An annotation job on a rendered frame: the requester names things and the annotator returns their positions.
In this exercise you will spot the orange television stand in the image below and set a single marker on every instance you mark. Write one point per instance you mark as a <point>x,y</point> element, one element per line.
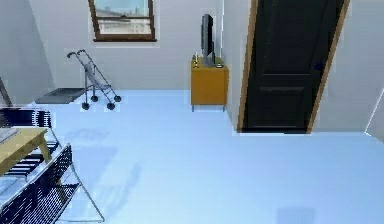
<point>209,85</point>

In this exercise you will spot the small dark round dish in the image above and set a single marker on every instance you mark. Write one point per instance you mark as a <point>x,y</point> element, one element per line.
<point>219,65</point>

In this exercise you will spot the black flat television set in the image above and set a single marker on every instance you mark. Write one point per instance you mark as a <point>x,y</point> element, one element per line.
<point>207,36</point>

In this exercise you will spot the grey folding stroller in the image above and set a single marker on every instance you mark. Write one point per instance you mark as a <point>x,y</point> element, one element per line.
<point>95,78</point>

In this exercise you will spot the black room door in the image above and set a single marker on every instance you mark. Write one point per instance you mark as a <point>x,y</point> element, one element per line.
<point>286,66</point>

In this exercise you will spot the brown framed window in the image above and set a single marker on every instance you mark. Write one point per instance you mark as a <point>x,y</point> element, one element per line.
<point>123,20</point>

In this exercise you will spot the light wooden table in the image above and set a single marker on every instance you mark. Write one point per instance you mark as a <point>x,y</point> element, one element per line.
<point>20,146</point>

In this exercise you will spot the grey laptop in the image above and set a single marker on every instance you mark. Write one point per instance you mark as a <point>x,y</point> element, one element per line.
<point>6,134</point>

